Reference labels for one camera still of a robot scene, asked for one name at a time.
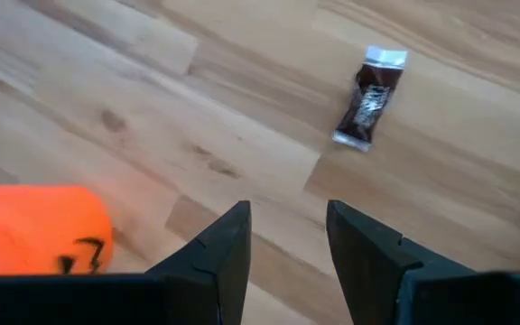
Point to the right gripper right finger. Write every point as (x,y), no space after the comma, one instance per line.
(422,300)

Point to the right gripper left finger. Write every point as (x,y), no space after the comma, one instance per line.
(106,300)

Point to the orange plastic bucket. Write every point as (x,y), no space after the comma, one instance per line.
(30,230)

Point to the brown Hershey's chocolate bar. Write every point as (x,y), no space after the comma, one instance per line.
(370,99)

